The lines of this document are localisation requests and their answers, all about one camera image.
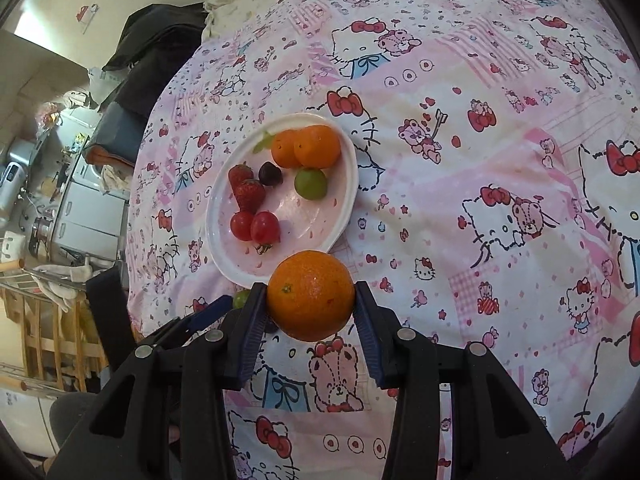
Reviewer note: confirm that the large green grape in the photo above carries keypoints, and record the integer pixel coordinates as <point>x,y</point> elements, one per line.
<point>311,183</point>

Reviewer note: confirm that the orange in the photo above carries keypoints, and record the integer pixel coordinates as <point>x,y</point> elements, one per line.
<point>282,150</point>
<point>319,146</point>
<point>310,297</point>

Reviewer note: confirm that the black jacket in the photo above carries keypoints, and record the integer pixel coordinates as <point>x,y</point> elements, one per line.
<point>155,35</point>

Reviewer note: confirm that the white plastic bag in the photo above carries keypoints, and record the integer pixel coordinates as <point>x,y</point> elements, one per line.
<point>102,85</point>

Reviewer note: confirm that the small green grape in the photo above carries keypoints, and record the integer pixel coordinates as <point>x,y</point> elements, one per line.
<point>241,300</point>

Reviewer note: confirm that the wall sticker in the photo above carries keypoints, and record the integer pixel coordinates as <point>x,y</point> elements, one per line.
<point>87,12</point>

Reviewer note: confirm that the silver kitchen appliance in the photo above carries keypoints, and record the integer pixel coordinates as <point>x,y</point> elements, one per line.
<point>12,175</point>

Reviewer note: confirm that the strawberry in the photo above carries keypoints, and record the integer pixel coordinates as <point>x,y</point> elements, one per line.
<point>240,174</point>
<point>250,196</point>

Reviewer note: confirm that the dark purple grape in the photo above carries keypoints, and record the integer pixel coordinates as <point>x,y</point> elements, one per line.
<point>270,174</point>

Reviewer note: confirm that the white towel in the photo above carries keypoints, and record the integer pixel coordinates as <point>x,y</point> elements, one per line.
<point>60,282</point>

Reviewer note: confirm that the green grape piece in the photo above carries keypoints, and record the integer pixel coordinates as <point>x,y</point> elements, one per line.
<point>262,143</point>

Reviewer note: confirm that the wooden rack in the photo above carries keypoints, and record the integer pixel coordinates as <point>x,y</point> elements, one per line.
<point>35,340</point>

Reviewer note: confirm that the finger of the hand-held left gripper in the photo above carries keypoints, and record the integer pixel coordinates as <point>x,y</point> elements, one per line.
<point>210,315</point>
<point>107,310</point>

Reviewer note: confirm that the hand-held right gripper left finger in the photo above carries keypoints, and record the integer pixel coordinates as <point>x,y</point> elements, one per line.
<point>252,330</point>

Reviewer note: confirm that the person's grey pants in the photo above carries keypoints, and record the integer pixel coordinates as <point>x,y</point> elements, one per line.
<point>70,420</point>

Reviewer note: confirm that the pink speckled plate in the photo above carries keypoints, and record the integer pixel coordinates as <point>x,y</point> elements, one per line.
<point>310,220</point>

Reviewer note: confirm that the dark blue bag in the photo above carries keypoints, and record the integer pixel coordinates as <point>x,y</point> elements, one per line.
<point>117,130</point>

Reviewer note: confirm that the tomato stem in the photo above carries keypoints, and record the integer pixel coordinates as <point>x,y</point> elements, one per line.
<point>263,249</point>

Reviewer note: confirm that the steel pot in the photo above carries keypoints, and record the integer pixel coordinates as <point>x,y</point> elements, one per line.
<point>40,235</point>

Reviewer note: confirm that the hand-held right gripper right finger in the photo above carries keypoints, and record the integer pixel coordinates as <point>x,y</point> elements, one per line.
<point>370,340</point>

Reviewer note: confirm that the white drawer cabinet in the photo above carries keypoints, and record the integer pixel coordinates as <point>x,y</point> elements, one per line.
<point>85,215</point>

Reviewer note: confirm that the pink cartoon printed blanket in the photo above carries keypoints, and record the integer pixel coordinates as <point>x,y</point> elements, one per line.
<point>450,185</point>

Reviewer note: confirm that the cherry tomato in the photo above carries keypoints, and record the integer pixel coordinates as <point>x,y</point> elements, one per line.
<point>266,227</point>
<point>241,226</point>

